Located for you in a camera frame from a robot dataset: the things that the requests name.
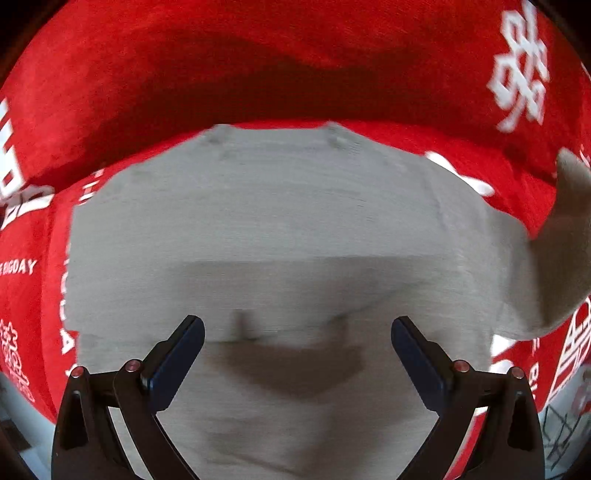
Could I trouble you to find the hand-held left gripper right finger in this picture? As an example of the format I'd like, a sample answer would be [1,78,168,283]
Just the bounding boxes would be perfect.
[391,316,546,480]

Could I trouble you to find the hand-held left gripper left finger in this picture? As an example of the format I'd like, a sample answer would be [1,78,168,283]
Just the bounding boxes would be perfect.
[52,315,205,480]

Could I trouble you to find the grey knit garment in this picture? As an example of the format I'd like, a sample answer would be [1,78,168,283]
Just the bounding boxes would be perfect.
[67,122,591,480]

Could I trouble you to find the red printed backrest cover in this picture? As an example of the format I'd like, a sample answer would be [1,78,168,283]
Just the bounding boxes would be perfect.
[0,0,591,241]

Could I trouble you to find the black wire frame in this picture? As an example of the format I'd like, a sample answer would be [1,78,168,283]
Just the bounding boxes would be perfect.
[544,405,583,468]

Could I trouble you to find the red printed seat cover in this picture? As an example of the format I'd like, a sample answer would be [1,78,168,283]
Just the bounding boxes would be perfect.
[0,119,591,446]

